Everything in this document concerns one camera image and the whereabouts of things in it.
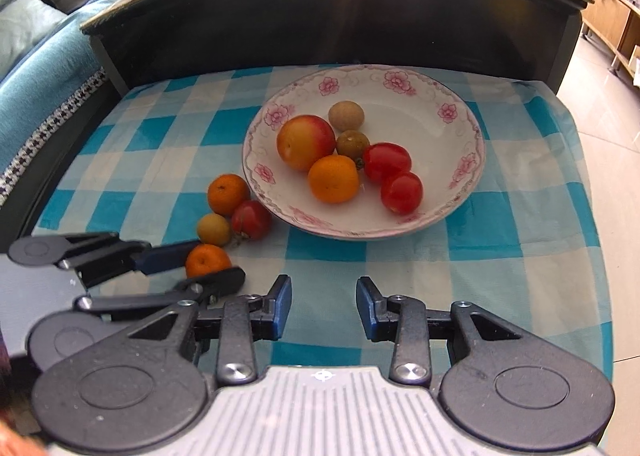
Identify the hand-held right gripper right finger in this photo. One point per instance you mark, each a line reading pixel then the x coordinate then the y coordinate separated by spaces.
pixel 364 308

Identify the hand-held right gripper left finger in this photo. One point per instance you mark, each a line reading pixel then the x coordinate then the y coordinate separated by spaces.
pixel 282 308

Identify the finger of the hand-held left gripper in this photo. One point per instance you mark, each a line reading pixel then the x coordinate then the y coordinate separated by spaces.
pixel 220 281
pixel 165 258

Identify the mandarin orange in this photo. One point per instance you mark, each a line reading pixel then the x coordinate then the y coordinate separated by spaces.
pixel 207 260
pixel 333 178
pixel 228 193

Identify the yellowish longan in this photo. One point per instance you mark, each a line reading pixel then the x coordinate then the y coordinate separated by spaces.
pixel 214 228

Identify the red cherry tomato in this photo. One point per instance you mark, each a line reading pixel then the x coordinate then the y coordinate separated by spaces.
pixel 401 192
pixel 251 219
pixel 386 161

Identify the red-yellow apple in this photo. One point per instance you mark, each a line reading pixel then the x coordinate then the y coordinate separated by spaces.
pixel 305 143

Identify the dark brown longan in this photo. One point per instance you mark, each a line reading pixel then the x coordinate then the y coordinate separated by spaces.
pixel 352 144

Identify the white floral plate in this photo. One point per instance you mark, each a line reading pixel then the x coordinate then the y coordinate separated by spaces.
pixel 425 135

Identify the light brown longan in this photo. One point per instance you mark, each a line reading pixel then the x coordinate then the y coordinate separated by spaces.
pixel 346 115

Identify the blue white checked tablecloth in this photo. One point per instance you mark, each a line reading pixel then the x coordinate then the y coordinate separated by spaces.
pixel 150 135

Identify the blue-covered sofa with cushions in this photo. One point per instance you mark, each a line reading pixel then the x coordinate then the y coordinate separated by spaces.
pixel 40 100

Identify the dark coffee table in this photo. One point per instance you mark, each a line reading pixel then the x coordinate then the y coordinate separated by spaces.
pixel 300 10

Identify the wooden cabinet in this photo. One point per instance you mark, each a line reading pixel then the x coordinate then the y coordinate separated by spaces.
pixel 605 15

